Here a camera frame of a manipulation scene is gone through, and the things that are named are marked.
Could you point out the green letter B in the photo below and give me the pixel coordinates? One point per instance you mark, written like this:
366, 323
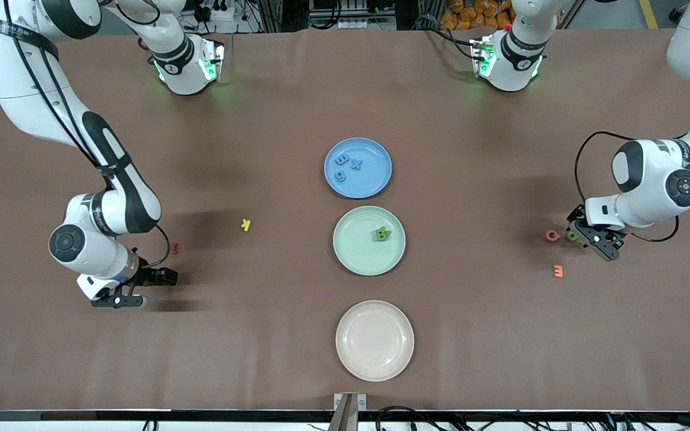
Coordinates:
381, 236

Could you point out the blue letter g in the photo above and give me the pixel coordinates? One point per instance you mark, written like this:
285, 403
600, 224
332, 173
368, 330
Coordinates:
339, 176

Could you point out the green plate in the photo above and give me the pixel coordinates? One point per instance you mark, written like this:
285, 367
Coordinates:
357, 251

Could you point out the orange letter E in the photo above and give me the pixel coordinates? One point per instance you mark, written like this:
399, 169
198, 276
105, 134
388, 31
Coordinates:
557, 271

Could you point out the blue letter E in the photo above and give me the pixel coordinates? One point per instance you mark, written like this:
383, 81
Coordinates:
341, 160

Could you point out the brown table cover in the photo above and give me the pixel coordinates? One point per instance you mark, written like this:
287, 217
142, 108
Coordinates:
81, 347

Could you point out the power strip with black plugs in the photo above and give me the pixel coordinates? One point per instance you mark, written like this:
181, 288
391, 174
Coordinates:
222, 12

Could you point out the bag of orange fruits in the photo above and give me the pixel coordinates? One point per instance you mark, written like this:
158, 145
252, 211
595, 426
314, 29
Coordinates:
465, 15

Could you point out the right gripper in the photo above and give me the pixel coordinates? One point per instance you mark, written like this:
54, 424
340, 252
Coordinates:
148, 276

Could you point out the blue letter x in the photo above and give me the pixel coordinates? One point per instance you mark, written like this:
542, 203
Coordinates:
356, 164

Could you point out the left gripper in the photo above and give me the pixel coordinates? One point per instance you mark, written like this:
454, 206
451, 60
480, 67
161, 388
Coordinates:
576, 215

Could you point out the blue plate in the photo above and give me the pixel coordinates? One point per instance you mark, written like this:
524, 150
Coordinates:
375, 182

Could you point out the white power strip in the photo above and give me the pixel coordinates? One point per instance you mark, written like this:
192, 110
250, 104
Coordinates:
369, 25

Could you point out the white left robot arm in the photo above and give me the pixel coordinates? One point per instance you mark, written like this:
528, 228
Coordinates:
644, 203

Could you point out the base connector box green light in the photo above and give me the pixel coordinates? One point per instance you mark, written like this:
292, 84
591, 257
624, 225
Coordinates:
212, 60
481, 57

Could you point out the metal camera pole bracket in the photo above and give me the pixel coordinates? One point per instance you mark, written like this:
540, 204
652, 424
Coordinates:
350, 419

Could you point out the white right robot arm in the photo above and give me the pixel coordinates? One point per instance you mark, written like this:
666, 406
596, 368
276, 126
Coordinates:
15, 78

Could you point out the pink beige plate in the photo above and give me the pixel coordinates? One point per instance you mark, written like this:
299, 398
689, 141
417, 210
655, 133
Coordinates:
375, 341

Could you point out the pink letter G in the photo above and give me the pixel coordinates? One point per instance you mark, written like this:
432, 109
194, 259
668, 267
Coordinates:
548, 236

